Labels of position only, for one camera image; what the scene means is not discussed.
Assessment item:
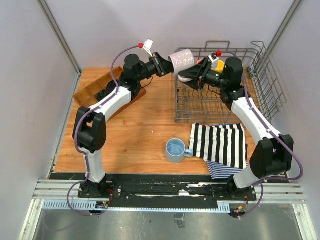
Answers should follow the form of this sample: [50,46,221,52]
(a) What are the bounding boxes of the lilac grey mug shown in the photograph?
[168,48,195,83]

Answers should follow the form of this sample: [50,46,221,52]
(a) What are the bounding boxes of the yellow enamel mug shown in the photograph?
[215,60,225,73]

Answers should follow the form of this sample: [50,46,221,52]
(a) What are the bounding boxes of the black white striped cloth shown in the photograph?
[188,123,247,170]

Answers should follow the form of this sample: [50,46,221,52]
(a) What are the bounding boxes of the grey wire dish rack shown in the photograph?
[175,40,286,125]

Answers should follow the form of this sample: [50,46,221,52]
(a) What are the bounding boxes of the dark cable coil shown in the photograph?
[96,90,110,101]

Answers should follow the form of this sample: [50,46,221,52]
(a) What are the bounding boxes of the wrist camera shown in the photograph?
[208,50,222,70]
[138,39,153,59]

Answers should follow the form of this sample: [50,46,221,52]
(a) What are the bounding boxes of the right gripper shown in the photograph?
[178,58,228,91]

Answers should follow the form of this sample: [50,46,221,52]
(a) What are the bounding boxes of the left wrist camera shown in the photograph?
[138,39,153,59]

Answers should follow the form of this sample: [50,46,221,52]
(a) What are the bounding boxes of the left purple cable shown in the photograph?
[41,42,145,232]

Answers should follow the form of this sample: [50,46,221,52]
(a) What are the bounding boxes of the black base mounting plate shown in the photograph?
[78,174,257,202]

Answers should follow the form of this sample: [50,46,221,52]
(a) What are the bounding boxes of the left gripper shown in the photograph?
[136,52,181,83]

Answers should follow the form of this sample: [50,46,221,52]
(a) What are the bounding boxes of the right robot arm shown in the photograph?
[177,56,294,200]

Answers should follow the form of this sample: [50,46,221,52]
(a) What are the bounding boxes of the wooden compartment tray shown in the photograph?
[72,66,147,121]

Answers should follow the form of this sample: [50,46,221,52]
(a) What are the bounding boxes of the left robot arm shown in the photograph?
[72,52,174,198]

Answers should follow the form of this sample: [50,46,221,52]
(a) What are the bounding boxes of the light blue mug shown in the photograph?
[164,138,194,164]

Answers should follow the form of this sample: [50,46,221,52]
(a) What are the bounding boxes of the purple cable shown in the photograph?
[216,49,305,221]
[41,42,145,232]

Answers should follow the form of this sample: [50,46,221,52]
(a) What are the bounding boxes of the blue white striped cloth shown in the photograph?
[206,161,243,180]

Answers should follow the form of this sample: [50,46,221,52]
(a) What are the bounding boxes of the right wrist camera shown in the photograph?
[208,50,222,70]

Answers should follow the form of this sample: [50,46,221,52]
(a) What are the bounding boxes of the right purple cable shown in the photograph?
[216,49,305,221]

